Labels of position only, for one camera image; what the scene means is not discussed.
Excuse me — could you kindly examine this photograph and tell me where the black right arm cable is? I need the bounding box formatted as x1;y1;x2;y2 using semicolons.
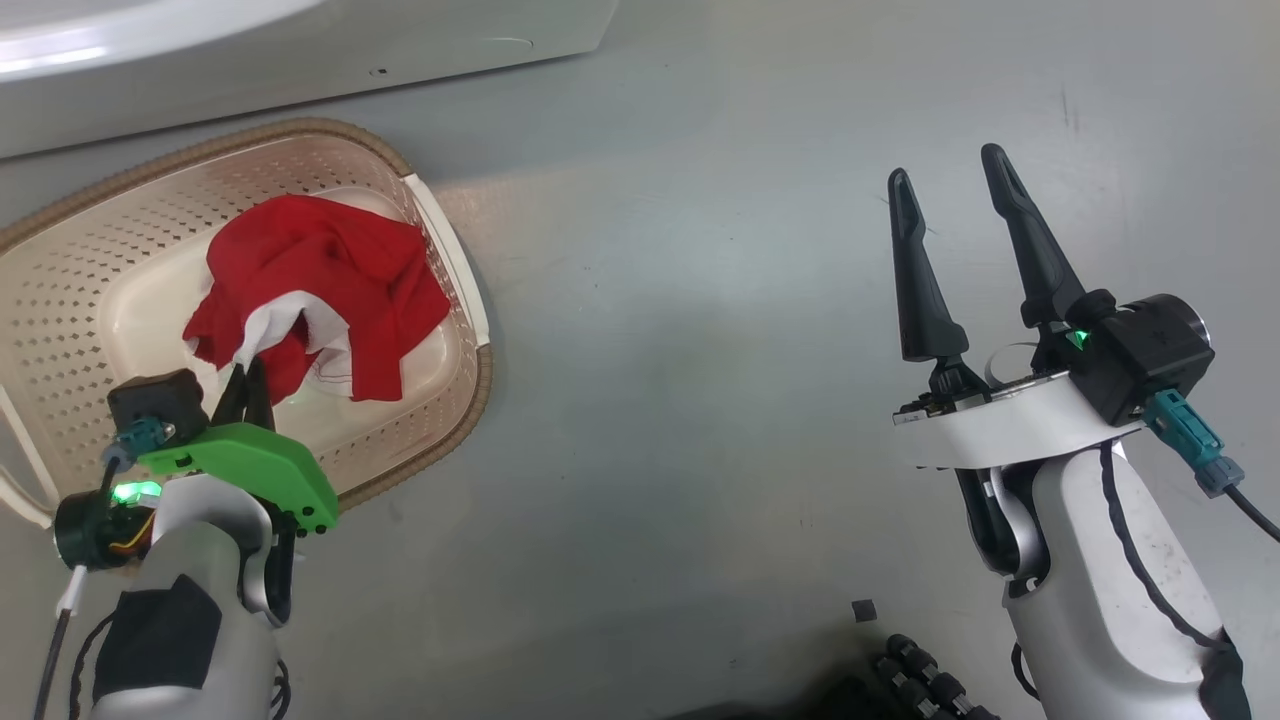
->
1098;440;1233;653

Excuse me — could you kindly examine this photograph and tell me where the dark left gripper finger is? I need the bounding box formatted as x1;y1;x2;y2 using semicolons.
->
212;363;248;430
245;357;277;432

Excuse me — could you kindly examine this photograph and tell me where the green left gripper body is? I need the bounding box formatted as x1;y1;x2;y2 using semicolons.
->
137;422;339;534

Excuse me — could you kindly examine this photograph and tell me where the white washing machine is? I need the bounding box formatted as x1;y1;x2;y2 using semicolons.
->
0;0;621;161

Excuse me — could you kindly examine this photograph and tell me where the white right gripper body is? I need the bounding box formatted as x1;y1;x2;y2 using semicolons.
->
893;368;1146;471

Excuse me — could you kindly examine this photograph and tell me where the teal plug left camera cable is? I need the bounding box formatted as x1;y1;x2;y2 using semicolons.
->
33;418;169;720

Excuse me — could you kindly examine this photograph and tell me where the black corrugated cable conduit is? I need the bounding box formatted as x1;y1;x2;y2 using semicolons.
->
870;633;1001;720

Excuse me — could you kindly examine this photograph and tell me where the cream perforated laundry basket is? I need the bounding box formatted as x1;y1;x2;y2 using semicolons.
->
0;117;494;531

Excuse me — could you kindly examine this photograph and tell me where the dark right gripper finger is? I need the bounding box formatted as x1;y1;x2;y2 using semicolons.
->
887;168;991;406
980;143;1117;346

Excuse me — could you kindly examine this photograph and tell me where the red and white garment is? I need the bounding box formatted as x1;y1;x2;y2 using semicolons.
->
182;193;453;403

